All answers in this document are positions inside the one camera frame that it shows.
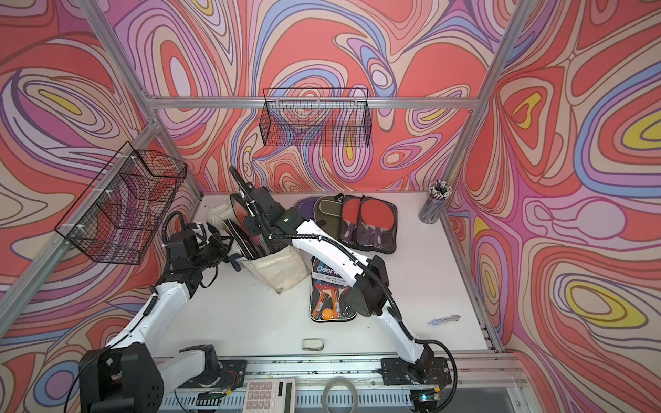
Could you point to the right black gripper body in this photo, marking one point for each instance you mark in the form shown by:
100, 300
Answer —
257, 225

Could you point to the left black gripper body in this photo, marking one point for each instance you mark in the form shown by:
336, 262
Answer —
210, 255

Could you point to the purple paddle case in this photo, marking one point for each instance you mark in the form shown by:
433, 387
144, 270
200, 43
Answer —
306, 207

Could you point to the beige canvas tote bag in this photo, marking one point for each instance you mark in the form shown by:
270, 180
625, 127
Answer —
280, 272

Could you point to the olive green paddle case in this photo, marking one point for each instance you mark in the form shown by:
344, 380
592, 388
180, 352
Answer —
327, 213

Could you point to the clear red paddle case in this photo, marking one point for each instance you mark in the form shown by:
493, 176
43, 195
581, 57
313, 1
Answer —
377, 226
350, 217

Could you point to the clear case with orange balls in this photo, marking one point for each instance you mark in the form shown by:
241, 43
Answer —
329, 302

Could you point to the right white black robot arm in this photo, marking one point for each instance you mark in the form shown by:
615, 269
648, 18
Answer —
369, 294

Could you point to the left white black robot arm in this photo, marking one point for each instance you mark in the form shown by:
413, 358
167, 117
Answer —
123, 376

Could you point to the black paddle cases in bag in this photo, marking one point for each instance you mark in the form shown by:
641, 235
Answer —
251, 247

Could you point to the white eraser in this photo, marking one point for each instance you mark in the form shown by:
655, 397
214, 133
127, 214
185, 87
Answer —
313, 344

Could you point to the white pink calculator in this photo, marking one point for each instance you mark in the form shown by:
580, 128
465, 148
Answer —
270, 396

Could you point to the metal mesh pencil cup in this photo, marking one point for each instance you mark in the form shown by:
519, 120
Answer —
438, 192

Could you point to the grey tape roll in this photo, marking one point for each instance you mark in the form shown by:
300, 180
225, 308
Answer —
339, 392

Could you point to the small blue utility knife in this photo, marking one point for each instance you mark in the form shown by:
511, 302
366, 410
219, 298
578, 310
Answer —
444, 320

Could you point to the left black wire basket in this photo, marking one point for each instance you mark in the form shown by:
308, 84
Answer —
120, 219

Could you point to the black wire basket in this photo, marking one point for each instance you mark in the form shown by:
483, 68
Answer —
316, 116
120, 219

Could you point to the back black wire basket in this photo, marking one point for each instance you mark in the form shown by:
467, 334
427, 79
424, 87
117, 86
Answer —
316, 116

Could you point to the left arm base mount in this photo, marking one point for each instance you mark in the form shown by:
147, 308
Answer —
229, 376

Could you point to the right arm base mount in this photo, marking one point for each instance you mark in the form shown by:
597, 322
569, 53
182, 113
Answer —
394, 371

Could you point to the aluminium front rail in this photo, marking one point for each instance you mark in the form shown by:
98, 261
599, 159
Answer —
475, 370

